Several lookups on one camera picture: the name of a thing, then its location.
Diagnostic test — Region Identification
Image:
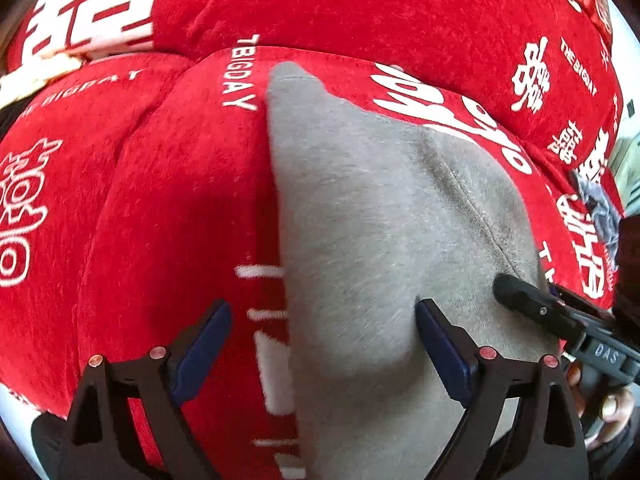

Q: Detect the red printed bed blanket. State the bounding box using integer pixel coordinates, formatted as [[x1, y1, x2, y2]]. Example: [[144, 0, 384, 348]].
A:
[[1, 34, 623, 479]]

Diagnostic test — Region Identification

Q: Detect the grey knit garment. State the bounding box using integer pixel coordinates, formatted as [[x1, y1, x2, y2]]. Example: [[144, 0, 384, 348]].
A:
[[267, 63, 558, 479]]

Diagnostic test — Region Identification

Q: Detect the red printed pillow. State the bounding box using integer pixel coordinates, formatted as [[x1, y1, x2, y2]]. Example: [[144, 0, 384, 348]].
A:
[[4, 0, 624, 201]]

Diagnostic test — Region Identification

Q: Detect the black folded garment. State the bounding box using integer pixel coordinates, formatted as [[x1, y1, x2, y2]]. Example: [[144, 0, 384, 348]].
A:
[[0, 96, 34, 139]]

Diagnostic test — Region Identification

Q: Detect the right hand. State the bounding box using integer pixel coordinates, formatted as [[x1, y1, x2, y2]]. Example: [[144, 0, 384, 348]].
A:
[[566, 361, 636, 451]]

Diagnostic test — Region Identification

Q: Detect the grey crumpled cloth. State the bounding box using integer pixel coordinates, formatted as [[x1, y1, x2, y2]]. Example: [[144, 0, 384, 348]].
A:
[[572, 170, 622, 269]]

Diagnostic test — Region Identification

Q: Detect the cream folded cloth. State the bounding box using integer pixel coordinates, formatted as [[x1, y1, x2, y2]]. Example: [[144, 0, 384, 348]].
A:
[[0, 53, 84, 108]]

